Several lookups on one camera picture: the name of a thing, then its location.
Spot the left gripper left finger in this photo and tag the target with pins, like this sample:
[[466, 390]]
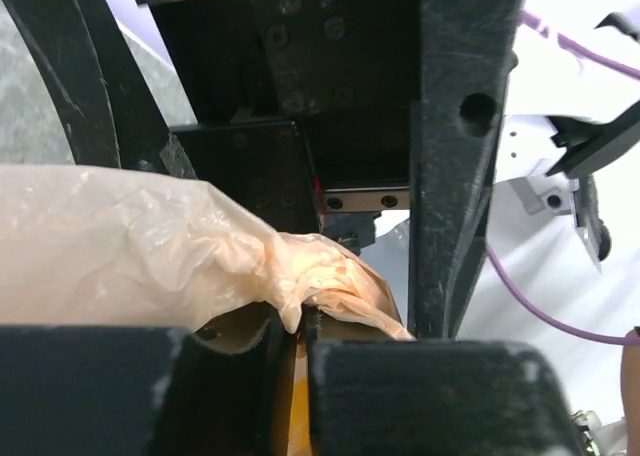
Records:
[[250, 330]]

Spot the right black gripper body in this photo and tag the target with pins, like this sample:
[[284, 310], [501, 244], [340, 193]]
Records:
[[301, 106]]

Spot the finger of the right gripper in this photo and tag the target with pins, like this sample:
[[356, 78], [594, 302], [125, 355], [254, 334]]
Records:
[[106, 109], [465, 60]]

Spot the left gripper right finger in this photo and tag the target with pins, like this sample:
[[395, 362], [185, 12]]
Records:
[[354, 304]]

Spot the beige plastic bag orange prints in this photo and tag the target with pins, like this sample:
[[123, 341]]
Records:
[[101, 246]]

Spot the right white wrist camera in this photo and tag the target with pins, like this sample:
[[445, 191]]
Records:
[[577, 198]]

